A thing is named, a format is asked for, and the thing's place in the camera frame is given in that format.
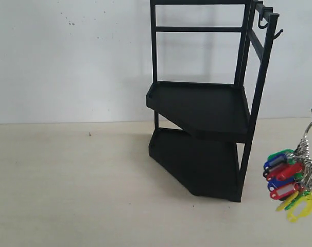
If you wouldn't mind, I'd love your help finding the colourful key tag bunch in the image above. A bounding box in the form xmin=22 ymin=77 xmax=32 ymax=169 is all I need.
xmin=263 ymin=122 xmax=312 ymax=223

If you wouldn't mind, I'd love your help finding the black two-tier corner rack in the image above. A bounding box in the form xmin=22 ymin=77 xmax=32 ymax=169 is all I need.
xmin=146 ymin=1 xmax=281 ymax=202

